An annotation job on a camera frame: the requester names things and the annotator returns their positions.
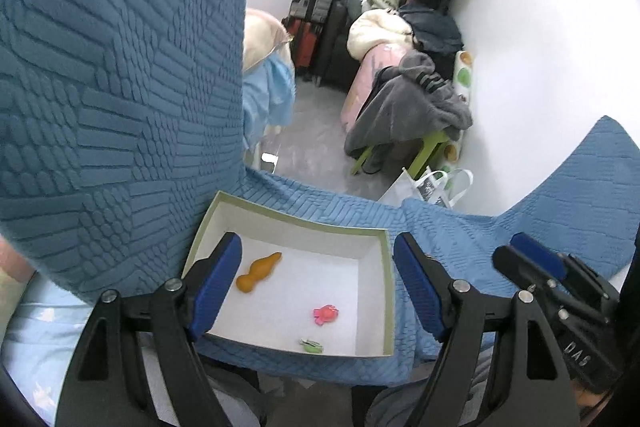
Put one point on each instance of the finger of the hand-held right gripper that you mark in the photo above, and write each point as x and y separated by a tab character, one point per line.
537	257
515	269

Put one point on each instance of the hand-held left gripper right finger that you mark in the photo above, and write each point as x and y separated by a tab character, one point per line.
420	292

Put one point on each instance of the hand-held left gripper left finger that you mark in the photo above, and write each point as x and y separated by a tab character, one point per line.
220	287

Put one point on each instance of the green-rimmed white box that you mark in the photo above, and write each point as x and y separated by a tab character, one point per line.
300	257

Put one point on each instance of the orange gourd pendant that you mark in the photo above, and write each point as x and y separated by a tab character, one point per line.
257	274

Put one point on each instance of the white tote bag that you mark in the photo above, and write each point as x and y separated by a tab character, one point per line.
400	192

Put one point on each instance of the green hair clip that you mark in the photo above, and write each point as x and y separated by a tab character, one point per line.
311	345

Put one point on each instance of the green plastic stool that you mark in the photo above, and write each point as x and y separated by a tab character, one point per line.
425	152

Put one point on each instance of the grey fleece robe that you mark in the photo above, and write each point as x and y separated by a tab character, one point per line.
405	107

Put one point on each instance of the fruit printed rolled mat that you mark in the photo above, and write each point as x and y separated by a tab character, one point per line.
463	77

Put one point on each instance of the light blue bed sheet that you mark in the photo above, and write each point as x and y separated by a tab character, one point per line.
272	92

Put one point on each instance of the pink mattress cover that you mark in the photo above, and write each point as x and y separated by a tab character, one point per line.
360	87

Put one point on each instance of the blue textured blanket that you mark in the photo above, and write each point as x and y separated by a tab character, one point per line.
125	82

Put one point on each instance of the pile of dark clothes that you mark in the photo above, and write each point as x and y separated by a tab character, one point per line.
432	27

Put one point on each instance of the cream and pink pillow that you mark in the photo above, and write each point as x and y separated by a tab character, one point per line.
260	37

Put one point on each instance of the red suitcase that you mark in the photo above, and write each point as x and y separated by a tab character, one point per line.
302	42

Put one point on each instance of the dark tall suitcase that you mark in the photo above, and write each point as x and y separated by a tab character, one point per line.
335	47

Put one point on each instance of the cream comforter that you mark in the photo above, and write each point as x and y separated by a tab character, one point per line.
375	32

